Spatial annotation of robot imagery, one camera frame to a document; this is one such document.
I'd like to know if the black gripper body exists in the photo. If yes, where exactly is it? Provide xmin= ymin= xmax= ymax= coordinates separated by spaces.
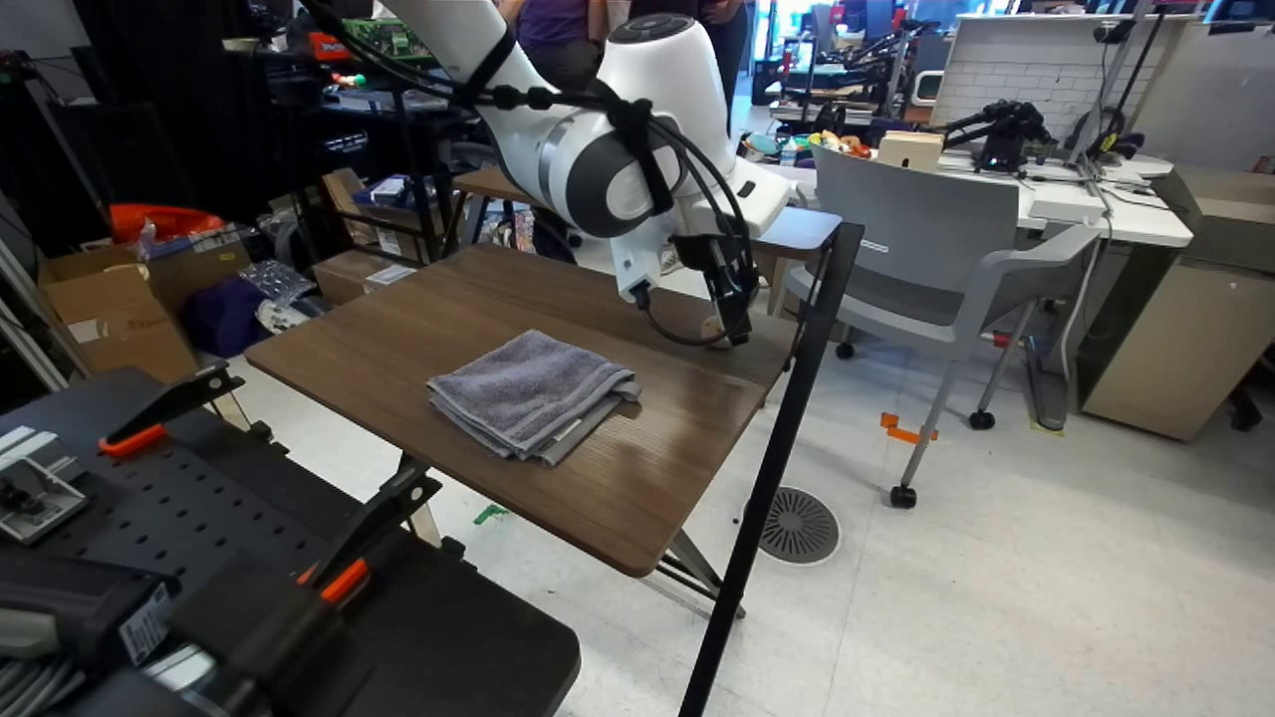
xmin=667 ymin=230 xmax=754 ymax=303

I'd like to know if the grey cloth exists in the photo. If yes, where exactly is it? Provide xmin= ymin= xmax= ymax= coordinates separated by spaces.
xmin=423 ymin=328 xmax=643 ymax=472

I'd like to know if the white office desk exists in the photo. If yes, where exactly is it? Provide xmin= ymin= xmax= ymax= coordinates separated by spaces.
xmin=743 ymin=148 xmax=1198 ymax=257

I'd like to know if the grey office chair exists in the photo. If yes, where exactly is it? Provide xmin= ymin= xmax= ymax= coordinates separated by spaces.
xmin=811 ymin=148 xmax=1107 ymax=514

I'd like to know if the round floor drain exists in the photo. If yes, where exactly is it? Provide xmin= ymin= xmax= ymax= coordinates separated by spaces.
xmin=758 ymin=485 xmax=847 ymax=565

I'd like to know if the small tan box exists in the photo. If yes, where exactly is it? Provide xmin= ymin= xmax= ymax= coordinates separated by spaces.
xmin=873 ymin=126 xmax=949 ymax=170

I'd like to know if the person in purple shirt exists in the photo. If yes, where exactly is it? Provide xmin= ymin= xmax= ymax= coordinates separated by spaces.
xmin=512 ymin=0 xmax=610 ymax=91

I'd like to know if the black metal rack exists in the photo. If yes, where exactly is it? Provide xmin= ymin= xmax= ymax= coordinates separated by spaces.
xmin=313 ymin=76 xmax=463 ymax=262

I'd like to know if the black desktop device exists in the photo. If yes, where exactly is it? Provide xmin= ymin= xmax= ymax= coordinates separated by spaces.
xmin=943 ymin=101 xmax=1059 ymax=174

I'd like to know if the small cardboard box white label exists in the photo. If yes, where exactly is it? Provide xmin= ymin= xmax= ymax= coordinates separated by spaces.
xmin=313 ymin=247 xmax=423 ymax=312

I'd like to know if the light grey partition panel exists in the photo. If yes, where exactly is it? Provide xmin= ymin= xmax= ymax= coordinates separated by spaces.
xmin=930 ymin=12 xmax=1160 ymax=148

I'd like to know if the black tripod stand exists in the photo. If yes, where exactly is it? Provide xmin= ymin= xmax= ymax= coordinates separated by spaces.
xmin=1067 ymin=0 xmax=1172 ymax=170

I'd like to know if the patterned white grey item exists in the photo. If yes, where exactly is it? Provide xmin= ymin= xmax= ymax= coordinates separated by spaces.
xmin=237 ymin=257 xmax=318 ymax=334

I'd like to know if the black perforated workbench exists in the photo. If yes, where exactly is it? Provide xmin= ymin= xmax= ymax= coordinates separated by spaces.
xmin=0 ymin=365 xmax=585 ymax=717

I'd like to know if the beige cabinet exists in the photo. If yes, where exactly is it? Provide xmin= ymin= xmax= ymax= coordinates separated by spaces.
xmin=1075 ymin=166 xmax=1275 ymax=448

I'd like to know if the dark blue bag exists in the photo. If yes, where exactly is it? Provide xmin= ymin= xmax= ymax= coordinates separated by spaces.
xmin=177 ymin=272 xmax=273 ymax=360

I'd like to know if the orange red bag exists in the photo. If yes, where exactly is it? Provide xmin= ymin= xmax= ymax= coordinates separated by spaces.
xmin=107 ymin=199 xmax=230 ymax=247

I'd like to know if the large cardboard box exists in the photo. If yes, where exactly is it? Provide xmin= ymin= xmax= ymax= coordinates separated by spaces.
xmin=35 ymin=234 xmax=255 ymax=391

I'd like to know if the small printed card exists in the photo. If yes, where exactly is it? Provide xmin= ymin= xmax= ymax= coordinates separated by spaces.
xmin=0 ymin=453 xmax=91 ymax=547

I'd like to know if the black flat case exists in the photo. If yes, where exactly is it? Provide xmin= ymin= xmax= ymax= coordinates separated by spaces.
xmin=0 ymin=537 xmax=177 ymax=671

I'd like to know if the white wrist mount plate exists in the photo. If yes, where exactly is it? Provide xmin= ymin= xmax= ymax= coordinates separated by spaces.
xmin=610 ymin=214 xmax=687 ymax=308

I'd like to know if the black clamp orange handle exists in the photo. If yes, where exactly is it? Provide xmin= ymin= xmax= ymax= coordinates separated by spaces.
xmin=290 ymin=461 xmax=448 ymax=615
xmin=96 ymin=363 xmax=252 ymax=465

